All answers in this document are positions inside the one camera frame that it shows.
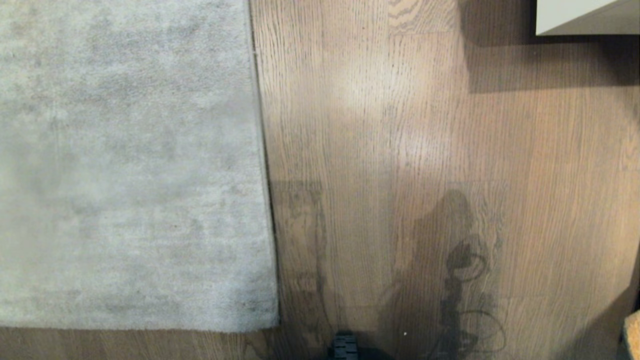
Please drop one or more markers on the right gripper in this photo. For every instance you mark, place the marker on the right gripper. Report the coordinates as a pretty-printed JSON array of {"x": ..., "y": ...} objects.
[{"x": 345, "y": 347}]

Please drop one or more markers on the grey shaggy rug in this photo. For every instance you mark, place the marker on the grey shaggy rug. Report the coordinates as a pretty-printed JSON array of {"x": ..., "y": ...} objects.
[{"x": 130, "y": 165}]

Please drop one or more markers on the tan box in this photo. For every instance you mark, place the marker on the tan box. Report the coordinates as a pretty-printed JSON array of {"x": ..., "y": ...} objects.
[{"x": 633, "y": 336}]

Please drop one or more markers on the white cabinet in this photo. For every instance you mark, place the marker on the white cabinet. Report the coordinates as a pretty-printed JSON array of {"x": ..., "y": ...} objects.
[{"x": 575, "y": 12}]

